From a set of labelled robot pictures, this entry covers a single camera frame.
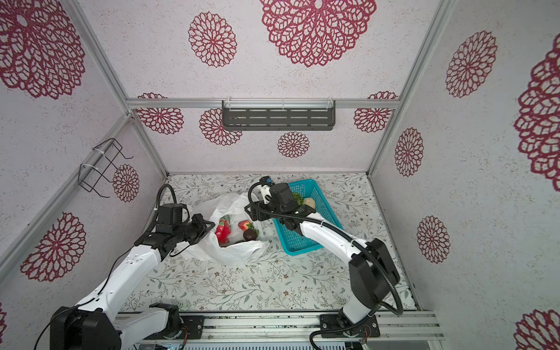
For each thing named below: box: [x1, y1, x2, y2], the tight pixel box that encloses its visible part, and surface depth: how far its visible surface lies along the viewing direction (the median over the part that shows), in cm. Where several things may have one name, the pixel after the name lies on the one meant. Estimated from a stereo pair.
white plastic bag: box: [177, 192, 271, 267], surface depth 81 cm
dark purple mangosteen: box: [242, 228, 260, 242], surface depth 96 cm
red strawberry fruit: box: [237, 219, 255, 232], surface depth 98 cm
